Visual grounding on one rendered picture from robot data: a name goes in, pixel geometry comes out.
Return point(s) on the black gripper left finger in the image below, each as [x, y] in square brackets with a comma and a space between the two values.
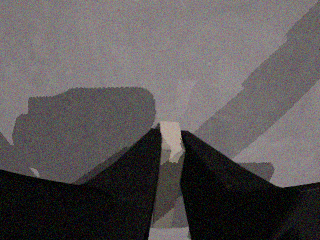
[117, 204]

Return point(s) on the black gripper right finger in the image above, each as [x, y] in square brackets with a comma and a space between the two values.
[225, 201]

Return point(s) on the cream domino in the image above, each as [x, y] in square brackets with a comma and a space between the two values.
[171, 165]

